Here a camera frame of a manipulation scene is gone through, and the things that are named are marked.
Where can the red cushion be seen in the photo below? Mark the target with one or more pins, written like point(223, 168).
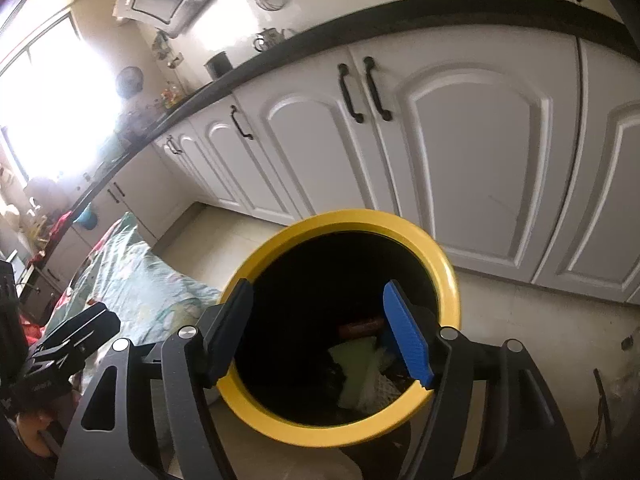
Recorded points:
point(31, 332)

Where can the dark metal pot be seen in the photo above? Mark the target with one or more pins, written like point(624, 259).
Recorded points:
point(219, 66)

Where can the black kitchen countertop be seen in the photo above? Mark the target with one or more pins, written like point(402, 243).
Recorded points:
point(400, 15)

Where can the white foam net sleeve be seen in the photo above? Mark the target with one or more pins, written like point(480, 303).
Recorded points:
point(387, 387)

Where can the hanging kitchen tools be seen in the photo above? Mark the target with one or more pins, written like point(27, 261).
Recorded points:
point(164, 46)

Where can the table with patterned cloth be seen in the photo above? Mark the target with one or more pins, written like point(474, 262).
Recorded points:
point(150, 285)

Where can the red foil wrapper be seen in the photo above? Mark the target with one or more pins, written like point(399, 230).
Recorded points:
point(360, 329)

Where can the yellow rimmed bin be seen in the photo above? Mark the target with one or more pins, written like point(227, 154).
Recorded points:
point(350, 220)

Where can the red cloth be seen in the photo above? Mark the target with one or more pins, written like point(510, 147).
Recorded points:
point(62, 221)

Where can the kitchen window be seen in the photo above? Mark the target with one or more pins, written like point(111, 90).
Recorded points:
point(50, 100)

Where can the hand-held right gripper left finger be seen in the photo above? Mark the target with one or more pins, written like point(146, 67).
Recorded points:
point(230, 330)

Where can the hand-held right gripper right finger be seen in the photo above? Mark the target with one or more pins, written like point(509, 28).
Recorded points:
point(405, 330)

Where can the blue hanging basin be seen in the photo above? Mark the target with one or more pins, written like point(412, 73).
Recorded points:
point(86, 216)

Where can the person's left hand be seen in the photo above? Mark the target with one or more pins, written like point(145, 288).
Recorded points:
point(30, 427)

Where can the group of condiment bottles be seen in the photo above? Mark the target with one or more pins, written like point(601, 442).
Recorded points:
point(170, 95)

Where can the metal teapot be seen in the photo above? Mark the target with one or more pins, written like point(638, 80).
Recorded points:
point(267, 40)

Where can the green foam net sleeve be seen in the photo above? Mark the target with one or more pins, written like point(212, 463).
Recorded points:
point(357, 365)

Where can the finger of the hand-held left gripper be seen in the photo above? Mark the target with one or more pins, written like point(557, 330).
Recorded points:
point(60, 355)
point(75, 322)

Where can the small wall fan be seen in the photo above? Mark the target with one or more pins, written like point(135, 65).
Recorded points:
point(130, 82)

